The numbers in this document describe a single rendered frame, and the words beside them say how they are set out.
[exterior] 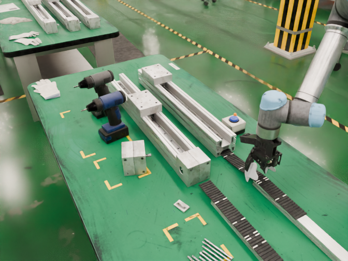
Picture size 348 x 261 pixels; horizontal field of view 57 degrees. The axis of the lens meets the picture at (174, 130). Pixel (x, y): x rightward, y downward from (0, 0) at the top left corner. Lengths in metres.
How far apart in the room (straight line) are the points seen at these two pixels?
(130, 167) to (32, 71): 1.78
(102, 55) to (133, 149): 1.79
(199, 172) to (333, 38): 0.65
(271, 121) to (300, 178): 0.36
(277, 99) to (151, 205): 0.56
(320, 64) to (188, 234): 0.72
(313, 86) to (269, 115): 0.22
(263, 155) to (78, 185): 0.70
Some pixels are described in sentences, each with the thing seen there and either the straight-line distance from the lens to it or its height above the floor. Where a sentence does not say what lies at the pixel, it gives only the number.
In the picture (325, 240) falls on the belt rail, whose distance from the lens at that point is 1.14.
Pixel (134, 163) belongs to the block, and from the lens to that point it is 1.26.
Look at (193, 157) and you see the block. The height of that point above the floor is 0.87.
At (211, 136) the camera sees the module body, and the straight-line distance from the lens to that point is 1.35.
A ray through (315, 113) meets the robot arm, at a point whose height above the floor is 1.13.
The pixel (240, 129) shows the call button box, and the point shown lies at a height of 0.81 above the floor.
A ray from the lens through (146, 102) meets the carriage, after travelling 1.50.
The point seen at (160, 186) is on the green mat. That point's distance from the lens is 1.24.
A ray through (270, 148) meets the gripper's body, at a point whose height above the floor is 0.99.
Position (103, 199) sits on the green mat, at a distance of 1.23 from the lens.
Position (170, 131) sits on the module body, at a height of 0.85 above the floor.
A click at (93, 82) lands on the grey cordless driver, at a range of 1.58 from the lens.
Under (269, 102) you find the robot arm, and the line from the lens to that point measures 1.03.
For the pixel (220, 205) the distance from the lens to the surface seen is 1.14.
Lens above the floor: 1.66
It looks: 35 degrees down
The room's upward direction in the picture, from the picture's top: 1 degrees counter-clockwise
